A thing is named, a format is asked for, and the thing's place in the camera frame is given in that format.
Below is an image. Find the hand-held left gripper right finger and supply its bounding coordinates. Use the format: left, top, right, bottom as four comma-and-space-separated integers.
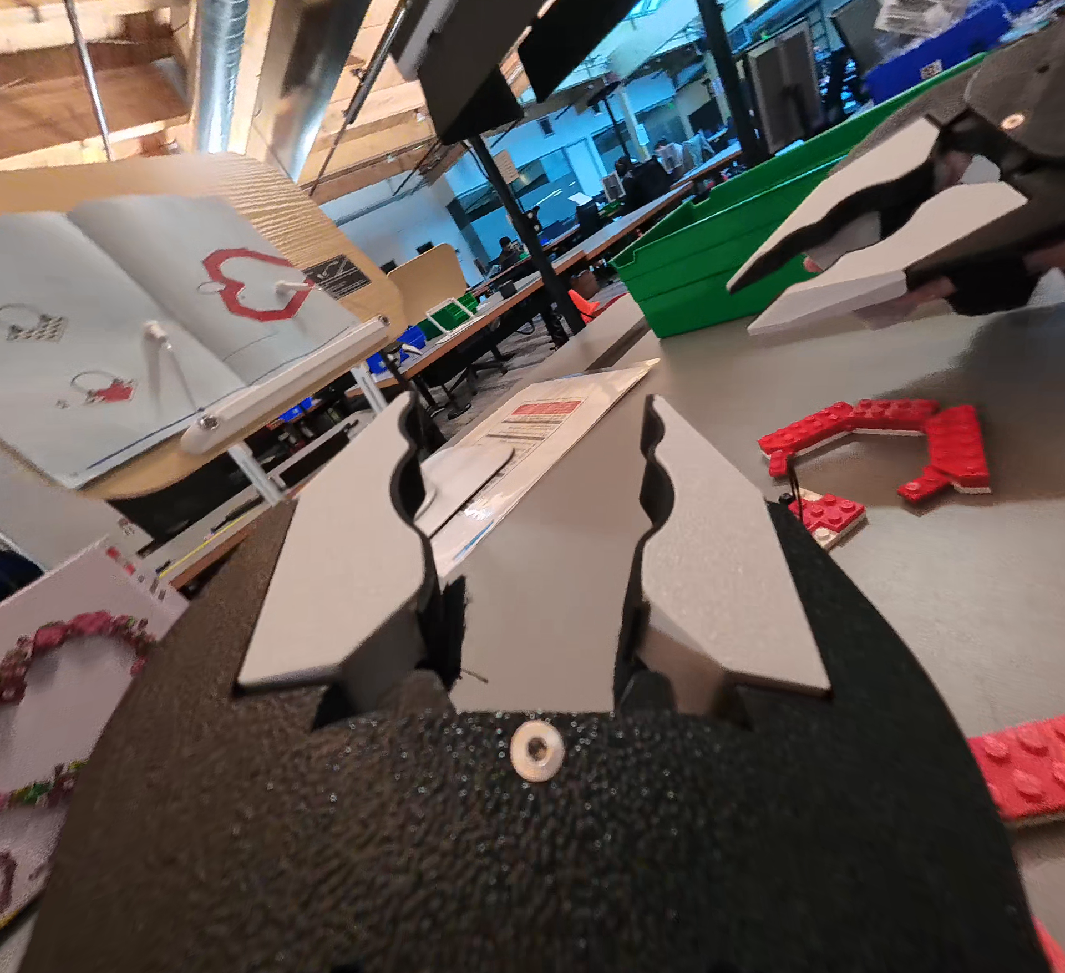
614, 393, 833, 718

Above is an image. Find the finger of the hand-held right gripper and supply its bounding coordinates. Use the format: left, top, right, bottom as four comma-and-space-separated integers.
745, 181, 1030, 337
726, 114, 943, 296

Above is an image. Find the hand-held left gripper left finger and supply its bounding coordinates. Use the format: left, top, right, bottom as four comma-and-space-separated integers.
235, 391, 440, 714

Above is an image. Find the small red white lego assembly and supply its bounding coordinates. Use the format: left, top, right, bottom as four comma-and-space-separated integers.
784, 490, 868, 551

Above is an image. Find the white printed lego card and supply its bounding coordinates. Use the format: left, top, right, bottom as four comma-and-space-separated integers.
0, 544, 191, 928

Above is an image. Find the lego instruction booklet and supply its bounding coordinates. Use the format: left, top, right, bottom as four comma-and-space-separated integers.
0, 195, 369, 491

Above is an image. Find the person's right hand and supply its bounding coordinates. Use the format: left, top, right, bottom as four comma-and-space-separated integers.
905, 245, 1065, 318

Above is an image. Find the computer monitor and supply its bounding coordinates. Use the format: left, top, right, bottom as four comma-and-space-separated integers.
743, 18, 826, 156

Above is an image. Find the large blue crate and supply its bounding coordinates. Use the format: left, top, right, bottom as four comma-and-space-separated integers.
865, 0, 1065, 106

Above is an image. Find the grey rounded flat plate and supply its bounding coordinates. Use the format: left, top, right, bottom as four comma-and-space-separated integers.
413, 440, 517, 539

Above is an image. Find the green plastic bin stack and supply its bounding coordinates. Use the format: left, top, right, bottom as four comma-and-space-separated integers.
611, 51, 995, 340

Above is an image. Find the black steel pole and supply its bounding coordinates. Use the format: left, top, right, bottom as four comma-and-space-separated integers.
468, 134, 586, 337
672, 0, 768, 169

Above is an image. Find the small blue bin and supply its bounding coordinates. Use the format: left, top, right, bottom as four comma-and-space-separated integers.
364, 326, 419, 377

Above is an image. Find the long wooden table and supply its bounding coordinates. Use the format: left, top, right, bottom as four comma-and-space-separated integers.
399, 143, 743, 375

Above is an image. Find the laminated instruction sheet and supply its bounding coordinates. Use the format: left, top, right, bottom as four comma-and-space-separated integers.
428, 368, 652, 579

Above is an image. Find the black overhead light panel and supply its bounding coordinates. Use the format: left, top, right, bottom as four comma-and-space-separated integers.
516, 0, 679, 104
389, 0, 600, 148

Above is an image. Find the open instruction book on stand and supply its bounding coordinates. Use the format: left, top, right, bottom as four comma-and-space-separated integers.
0, 151, 410, 501

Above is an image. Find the large red lego frame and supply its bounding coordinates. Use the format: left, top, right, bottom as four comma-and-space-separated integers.
757, 397, 993, 505

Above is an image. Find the small green bin white frame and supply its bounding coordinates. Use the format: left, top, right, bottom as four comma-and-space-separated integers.
423, 293, 482, 339

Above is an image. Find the silver ventilation duct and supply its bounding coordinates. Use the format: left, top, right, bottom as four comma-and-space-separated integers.
193, 0, 266, 156

